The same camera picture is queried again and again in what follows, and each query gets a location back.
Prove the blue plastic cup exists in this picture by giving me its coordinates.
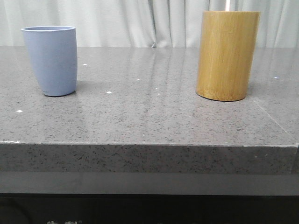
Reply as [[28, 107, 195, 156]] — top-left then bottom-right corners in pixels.
[[21, 26, 78, 97]]

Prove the pink chopstick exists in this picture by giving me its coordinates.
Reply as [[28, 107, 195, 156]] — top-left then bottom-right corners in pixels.
[[225, 0, 231, 12]]

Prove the white curtain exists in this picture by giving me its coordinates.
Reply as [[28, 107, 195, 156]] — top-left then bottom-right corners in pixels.
[[0, 0, 299, 48]]

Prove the bamboo cylinder holder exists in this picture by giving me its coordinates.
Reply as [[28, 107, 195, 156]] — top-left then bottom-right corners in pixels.
[[196, 11, 260, 101]]

